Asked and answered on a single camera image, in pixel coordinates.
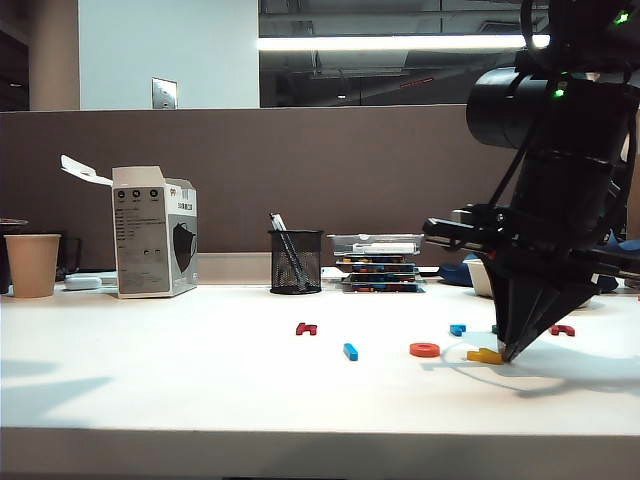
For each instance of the brown paper cup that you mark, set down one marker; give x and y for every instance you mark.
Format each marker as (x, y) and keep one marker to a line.
(32, 265)

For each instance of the orange letter o magnet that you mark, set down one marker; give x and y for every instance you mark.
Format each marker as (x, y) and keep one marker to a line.
(425, 349)

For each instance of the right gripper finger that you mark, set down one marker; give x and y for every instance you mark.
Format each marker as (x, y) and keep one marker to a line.
(505, 300)
(545, 310)

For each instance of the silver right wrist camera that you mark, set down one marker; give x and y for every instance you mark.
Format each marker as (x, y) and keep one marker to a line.
(462, 216)

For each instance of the ceiling light strip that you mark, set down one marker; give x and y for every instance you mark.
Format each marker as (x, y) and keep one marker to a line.
(390, 42)

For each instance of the stacked clear magnet cases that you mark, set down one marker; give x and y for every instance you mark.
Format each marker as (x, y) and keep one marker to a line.
(377, 244)

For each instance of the red letter h magnet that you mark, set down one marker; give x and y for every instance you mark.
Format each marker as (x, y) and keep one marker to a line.
(565, 330)
(306, 328)

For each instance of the metal wall plate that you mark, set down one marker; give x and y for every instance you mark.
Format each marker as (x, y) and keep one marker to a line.
(165, 93)

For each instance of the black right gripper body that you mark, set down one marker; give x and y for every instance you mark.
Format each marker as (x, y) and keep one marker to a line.
(560, 210)

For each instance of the yellow letter v magnet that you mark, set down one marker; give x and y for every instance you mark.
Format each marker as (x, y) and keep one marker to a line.
(484, 355)

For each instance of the blue letter r magnet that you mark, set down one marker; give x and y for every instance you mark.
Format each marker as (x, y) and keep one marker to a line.
(457, 329)

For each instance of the brown desk partition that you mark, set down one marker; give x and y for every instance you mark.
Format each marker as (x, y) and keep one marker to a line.
(250, 175)

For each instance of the black mesh pen holder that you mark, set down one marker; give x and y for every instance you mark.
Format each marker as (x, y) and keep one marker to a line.
(296, 265)

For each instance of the navy blue cloth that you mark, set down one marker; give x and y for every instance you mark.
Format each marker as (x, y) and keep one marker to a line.
(452, 274)

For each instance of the blue foam clog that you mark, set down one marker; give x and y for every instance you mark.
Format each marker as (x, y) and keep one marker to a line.
(627, 247)

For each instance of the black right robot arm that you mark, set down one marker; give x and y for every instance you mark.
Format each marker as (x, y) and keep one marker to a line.
(575, 50)

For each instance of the flat magnet letter case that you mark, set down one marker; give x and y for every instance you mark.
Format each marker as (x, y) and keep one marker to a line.
(382, 288)
(377, 260)
(382, 278)
(382, 269)

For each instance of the pen in holder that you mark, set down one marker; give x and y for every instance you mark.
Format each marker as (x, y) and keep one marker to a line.
(277, 222)

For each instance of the small white device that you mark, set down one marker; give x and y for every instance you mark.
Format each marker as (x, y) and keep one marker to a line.
(82, 282)

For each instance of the blue letter l magnet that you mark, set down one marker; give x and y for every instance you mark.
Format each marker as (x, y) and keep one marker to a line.
(351, 351)

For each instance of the open face mask box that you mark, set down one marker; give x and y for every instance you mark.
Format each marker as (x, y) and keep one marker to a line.
(150, 240)

